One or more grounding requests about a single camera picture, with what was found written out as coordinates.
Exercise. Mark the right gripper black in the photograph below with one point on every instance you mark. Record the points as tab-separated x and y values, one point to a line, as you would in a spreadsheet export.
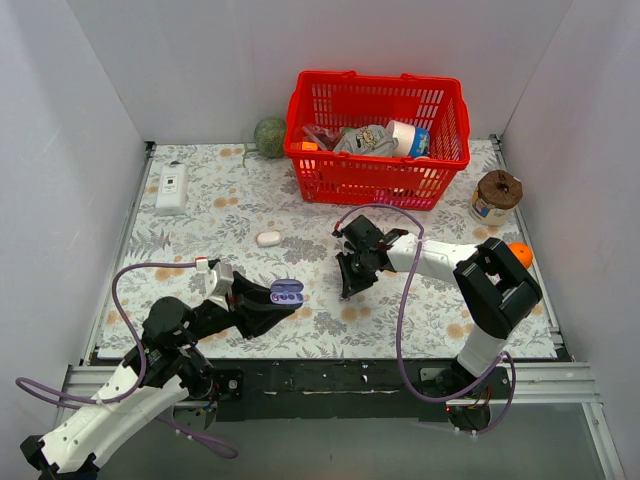
358	262

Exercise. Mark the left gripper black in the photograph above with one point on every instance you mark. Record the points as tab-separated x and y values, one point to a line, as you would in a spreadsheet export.
239	306

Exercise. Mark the purple earbud charging case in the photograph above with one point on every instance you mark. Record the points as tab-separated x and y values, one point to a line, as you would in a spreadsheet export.
288	286

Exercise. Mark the white earbud charging case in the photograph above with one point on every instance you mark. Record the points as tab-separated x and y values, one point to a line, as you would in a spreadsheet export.
268	239

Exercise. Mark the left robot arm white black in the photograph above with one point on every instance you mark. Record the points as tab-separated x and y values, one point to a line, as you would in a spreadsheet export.
165	368

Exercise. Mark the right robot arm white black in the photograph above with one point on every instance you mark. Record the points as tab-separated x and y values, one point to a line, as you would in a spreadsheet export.
497	288

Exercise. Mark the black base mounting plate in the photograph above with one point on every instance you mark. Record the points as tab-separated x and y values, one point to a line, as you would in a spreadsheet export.
313	389

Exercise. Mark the white rectangular device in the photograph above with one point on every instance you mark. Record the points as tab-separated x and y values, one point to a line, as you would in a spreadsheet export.
171	197

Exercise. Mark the dark red snack packet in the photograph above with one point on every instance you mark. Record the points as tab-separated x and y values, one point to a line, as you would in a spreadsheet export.
325	138

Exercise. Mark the blue white paper roll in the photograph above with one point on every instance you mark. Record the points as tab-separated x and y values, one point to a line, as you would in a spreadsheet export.
410	141

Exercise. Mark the brown lidded jar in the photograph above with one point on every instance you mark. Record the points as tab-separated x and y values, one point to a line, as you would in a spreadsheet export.
496	195

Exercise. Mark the green round melon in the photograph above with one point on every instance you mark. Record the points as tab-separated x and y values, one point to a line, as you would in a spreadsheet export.
269	135

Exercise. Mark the orange fruit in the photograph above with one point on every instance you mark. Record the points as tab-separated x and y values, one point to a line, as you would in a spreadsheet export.
523	253

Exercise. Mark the red plastic shopping basket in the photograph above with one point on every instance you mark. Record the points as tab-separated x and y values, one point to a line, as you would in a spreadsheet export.
348	100

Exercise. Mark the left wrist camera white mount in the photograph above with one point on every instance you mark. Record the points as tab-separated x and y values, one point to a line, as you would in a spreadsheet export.
219	278

